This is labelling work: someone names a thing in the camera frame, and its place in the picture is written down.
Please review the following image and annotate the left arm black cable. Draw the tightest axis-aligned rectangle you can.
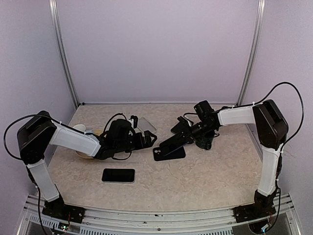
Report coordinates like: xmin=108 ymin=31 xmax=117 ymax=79
xmin=3 ymin=115 xmax=49 ymax=160

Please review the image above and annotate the black phone near mug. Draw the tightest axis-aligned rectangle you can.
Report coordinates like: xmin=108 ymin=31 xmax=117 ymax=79
xmin=171 ymin=122 xmax=189 ymax=134

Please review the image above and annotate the dark green mug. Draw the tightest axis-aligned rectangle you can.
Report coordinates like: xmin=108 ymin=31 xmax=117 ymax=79
xmin=195 ymin=132 xmax=215 ymax=150

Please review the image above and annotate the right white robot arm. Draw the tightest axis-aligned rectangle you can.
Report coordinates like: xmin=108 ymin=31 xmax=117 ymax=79
xmin=153 ymin=99 xmax=289 ymax=197

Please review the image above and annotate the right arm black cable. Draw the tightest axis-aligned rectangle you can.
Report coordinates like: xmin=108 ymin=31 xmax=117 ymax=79
xmin=251 ymin=82 xmax=305 ymax=150

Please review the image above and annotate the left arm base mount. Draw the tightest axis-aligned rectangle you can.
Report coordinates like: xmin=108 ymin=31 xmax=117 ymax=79
xmin=42 ymin=201 xmax=86 ymax=224

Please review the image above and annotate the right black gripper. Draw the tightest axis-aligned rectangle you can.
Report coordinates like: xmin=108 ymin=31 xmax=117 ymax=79
xmin=173 ymin=119 xmax=215 ymax=144

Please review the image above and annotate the beige round plate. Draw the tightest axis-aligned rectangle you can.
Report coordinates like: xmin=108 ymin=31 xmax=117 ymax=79
xmin=75 ymin=129 xmax=103 ymax=160

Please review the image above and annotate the white paper cup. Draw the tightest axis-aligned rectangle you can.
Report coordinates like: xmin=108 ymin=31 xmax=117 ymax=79
xmin=73 ymin=124 xmax=86 ymax=132

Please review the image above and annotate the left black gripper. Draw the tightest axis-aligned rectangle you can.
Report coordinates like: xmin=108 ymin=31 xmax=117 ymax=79
xmin=115 ymin=130 xmax=157 ymax=153

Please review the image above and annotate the black phone front table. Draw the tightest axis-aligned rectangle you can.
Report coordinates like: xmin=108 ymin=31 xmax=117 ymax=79
xmin=102 ymin=168 xmax=135 ymax=183

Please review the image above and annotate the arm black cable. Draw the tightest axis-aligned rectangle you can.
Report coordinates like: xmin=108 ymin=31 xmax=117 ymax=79
xmin=251 ymin=82 xmax=305 ymax=150
xmin=3 ymin=115 xmax=49 ymax=160

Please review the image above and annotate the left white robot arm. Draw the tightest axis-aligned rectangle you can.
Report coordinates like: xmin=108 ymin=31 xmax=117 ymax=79
xmin=17 ymin=111 xmax=157 ymax=218

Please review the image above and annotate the clear white phone case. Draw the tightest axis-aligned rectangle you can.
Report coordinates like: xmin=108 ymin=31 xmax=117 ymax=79
xmin=137 ymin=117 xmax=157 ymax=134

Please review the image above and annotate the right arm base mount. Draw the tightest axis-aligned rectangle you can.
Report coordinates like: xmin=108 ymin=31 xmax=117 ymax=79
xmin=232 ymin=190 xmax=276 ymax=223

